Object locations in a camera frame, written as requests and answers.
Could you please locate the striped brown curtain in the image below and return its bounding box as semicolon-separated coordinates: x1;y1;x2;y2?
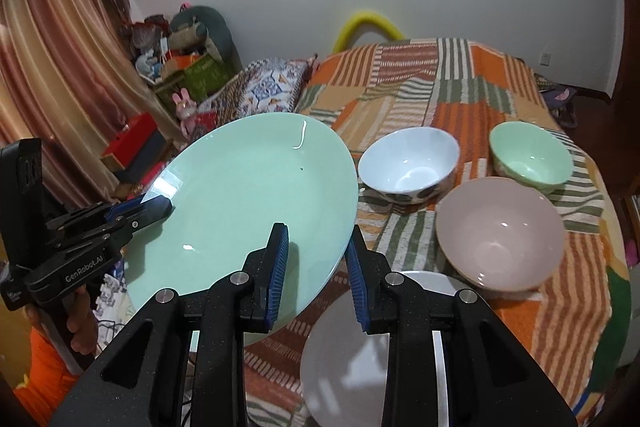
0;0;186;218

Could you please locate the dark box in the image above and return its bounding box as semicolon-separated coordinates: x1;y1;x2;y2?
115;127;173;182

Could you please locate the striped patchwork blanket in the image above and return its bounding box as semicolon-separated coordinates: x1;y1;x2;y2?
240;37;632;427

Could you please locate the mint green plate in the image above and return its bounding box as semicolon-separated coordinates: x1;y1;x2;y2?
121;113;359;348

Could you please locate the mint green bowl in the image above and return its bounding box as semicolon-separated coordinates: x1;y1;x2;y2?
489;121;574;195

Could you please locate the orange cloth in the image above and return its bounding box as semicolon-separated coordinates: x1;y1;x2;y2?
25;322;81;408

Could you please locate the red box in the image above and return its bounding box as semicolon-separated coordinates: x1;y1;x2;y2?
100;112;161;170

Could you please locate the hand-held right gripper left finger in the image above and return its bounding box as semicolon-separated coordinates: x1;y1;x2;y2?
47;222;291;427

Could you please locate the white bowl with dark spots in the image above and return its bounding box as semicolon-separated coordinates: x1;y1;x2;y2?
357;127;461;206

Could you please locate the pink bowl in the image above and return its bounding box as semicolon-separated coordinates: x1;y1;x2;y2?
435;177;566;293

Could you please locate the pink bunny toy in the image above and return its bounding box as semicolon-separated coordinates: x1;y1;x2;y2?
172;88;198;138

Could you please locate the person's left hand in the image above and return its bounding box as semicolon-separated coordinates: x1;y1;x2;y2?
67;284;99;355

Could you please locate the white plate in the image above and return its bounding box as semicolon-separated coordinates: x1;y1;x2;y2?
300;271;481;427

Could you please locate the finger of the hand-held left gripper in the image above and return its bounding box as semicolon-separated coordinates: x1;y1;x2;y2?
57;198;174;253
50;197;151;233

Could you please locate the purple bag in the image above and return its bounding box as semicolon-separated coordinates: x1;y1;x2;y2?
535;74;578;130

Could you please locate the patterned pillow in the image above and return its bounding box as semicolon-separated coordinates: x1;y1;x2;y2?
197;56;321;142

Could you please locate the pile of toys and bags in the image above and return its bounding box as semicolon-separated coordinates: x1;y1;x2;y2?
130;14;173;82

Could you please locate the yellow foam tube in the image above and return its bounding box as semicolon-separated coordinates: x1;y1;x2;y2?
332;11;403;54

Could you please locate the green cardboard box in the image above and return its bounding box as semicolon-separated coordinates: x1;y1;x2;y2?
155;54;236;108

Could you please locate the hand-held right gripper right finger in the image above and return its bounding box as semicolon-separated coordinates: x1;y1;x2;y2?
345;224;578;427

